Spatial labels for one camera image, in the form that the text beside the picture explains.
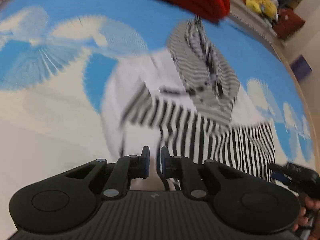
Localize yellow plush toys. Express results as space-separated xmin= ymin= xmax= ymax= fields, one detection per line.
xmin=243 ymin=0 xmax=278 ymax=20

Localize person's right hand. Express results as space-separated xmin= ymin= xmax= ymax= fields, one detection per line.
xmin=292 ymin=196 xmax=320 ymax=240

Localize blue white patterned bedsheet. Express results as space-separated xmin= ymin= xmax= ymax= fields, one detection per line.
xmin=1 ymin=0 xmax=315 ymax=239

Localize striped white hooded sweater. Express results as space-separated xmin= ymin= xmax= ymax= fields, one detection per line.
xmin=101 ymin=17 xmax=275 ymax=189

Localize purple box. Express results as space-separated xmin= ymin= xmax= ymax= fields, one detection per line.
xmin=290 ymin=55 xmax=312 ymax=82

